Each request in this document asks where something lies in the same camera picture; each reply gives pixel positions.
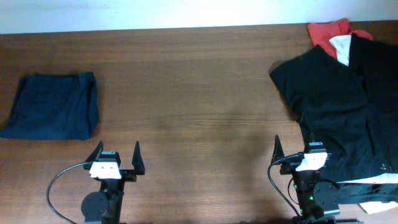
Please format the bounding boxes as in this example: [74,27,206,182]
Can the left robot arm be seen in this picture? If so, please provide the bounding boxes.
[81,141,146,224]

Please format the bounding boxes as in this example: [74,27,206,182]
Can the white shirt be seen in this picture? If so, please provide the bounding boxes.
[329,35,351,66]

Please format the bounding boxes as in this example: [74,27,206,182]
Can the right black cable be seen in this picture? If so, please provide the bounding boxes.
[267,152,304,218]

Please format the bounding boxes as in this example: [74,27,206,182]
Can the red garment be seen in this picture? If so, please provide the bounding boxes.
[307,18,373,59]

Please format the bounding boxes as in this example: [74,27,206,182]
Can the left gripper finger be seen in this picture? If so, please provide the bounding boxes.
[131,141,146,175]
[85,141,103,162]

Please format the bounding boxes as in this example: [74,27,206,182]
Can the folded navy blue garment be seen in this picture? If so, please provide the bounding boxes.
[1,72,99,140]

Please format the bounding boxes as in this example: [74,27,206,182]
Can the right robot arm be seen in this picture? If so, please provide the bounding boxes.
[267,136,340,224]

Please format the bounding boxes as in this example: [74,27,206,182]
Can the black shorts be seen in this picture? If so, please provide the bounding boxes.
[270,35,397,182]

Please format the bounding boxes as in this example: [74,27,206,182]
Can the black cable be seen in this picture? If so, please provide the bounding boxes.
[46,161,91,224]
[267,152,304,218]

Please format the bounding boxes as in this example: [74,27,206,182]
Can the left black cable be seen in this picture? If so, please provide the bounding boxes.
[46,161,91,224]

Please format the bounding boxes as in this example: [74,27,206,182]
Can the dark grey garment with white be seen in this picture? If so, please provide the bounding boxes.
[338,173,397,214]

